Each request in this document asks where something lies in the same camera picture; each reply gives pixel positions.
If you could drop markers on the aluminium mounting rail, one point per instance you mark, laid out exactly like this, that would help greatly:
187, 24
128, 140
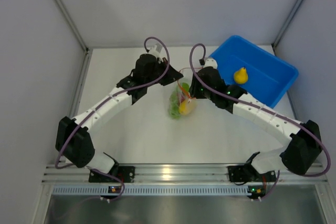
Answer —
149, 174

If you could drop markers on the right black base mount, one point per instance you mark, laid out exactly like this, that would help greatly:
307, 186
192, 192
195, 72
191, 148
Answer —
238, 175

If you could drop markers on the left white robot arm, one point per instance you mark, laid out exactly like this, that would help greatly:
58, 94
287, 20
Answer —
74, 136

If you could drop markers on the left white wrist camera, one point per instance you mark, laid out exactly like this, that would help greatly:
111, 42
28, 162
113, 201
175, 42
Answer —
154, 53

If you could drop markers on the blue plastic bin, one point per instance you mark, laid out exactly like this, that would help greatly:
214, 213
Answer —
269, 77

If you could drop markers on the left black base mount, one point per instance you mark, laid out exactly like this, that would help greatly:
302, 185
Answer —
124, 173

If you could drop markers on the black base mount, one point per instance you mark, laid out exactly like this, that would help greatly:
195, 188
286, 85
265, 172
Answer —
124, 173
238, 175

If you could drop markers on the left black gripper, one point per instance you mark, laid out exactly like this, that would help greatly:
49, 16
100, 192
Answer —
171, 75

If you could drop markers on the green fake lettuce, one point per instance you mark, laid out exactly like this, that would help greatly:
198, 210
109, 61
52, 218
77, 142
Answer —
174, 99

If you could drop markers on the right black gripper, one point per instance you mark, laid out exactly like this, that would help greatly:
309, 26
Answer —
193, 89

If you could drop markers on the clear zip top bag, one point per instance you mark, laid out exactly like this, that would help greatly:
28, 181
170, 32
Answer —
188, 74

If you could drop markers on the slotted cable duct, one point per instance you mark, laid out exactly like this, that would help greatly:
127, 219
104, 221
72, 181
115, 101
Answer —
156, 190

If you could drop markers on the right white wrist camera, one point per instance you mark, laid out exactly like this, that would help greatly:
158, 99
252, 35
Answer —
208, 62

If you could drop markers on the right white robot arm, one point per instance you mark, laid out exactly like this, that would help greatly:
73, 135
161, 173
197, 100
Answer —
299, 140

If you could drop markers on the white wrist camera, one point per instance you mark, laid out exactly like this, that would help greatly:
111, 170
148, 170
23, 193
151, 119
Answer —
154, 53
208, 62

